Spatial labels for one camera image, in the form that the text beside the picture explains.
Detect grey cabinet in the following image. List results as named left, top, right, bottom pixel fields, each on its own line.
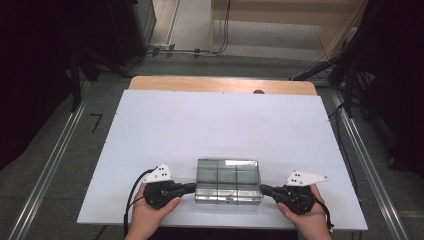
left=131, top=0, right=158, bottom=52

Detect white board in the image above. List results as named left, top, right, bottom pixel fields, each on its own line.
left=76, top=89, right=369, bottom=231

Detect hanging black cables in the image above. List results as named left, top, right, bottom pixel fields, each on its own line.
left=216, top=0, right=233, bottom=55

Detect black metal stand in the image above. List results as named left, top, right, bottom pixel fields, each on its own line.
left=289, top=56, right=358, bottom=118
left=68, top=46, right=133, bottom=113

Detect wooden table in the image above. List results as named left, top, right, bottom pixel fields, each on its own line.
left=128, top=75, right=318, bottom=97

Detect black cable beside table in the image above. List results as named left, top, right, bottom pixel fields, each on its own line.
left=328, top=103, right=349, bottom=158

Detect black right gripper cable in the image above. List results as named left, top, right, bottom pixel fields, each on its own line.
left=311, top=195, right=335, bottom=233

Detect person's right hand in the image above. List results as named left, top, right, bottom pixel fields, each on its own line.
left=276, top=184, right=329, bottom=234

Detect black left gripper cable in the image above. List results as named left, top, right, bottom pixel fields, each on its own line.
left=123, top=168, right=158, bottom=238

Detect black curtain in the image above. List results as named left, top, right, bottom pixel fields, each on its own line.
left=349, top=0, right=424, bottom=178
left=0, top=0, right=134, bottom=172

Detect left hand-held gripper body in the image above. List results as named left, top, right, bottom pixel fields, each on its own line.
left=143, top=163, right=184, bottom=210

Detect clear plastic compartment box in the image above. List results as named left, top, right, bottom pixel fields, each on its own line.
left=194, top=157, right=263, bottom=205

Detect light wooden shelf frame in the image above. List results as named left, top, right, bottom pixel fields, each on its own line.
left=209, top=0, right=368, bottom=58

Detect white floor cable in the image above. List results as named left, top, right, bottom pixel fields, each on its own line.
left=146, top=43, right=216, bottom=58

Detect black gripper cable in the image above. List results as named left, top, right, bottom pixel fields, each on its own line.
left=311, top=195, right=335, bottom=233
left=123, top=168, right=158, bottom=238

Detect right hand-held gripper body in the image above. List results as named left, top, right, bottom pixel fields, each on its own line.
left=274, top=170, right=329, bottom=216

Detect metal floor rail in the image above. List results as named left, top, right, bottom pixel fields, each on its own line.
left=329, top=89, right=411, bottom=240
left=8, top=79, right=93, bottom=240

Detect person's left hand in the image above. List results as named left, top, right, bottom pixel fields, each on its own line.
left=131, top=186, right=182, bottom=234

